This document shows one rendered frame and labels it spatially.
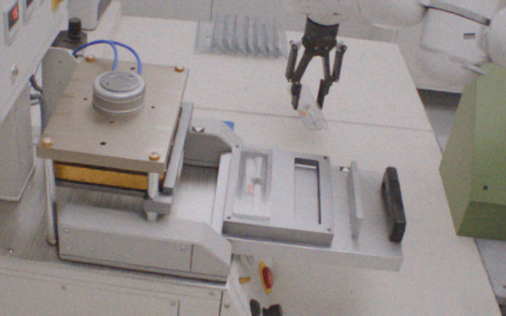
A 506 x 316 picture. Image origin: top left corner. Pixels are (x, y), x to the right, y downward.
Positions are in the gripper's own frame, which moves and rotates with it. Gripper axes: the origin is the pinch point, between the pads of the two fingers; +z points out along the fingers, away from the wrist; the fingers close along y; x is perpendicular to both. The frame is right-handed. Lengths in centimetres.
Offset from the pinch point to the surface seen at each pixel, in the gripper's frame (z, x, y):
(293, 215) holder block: -17, -60, -23
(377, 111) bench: 8.5, 5.6, 22.0
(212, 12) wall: 68, 188, 17
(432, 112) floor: 85, 120, 114
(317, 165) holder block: -16, -47, -15
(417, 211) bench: 7.9, -34.3, 16.3
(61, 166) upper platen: -23, -54, -57
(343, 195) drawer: -14, -53, -12
